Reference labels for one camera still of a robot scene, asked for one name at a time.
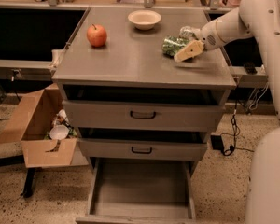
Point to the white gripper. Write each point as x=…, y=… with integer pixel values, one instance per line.
x=209, y=38

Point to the green crushed can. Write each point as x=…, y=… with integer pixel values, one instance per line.
x=172, y=45

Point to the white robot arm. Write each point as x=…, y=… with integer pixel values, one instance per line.
x=259, y=19

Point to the silver crushed can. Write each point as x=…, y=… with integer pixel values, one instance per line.
x=189, y=32

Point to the grey drawer cabinet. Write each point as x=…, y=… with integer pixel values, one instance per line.
x=133, y=59

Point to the top grey drawer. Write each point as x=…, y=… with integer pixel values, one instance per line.
x=141, y=108

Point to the grey drawer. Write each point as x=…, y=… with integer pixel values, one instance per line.
x=141, y=108
x=125, y=191
x=142, y=144

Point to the middle grey drawer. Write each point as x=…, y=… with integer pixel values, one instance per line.
x=142, y=144

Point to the bottom grey drawer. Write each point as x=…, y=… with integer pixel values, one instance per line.
x=125, y=191

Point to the black phone on shelf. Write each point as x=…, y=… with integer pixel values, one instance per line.
x=250, y=68

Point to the white bowl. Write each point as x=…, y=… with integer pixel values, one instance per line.
x=144, y=19

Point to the black power adapter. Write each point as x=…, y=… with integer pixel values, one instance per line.
x=217, y=143

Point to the red apple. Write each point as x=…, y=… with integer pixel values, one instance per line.
x=96, y=35

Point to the cardboard box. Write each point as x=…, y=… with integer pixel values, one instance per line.
x=31, y=121

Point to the black table leg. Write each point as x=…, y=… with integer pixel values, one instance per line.
x=28, y=184

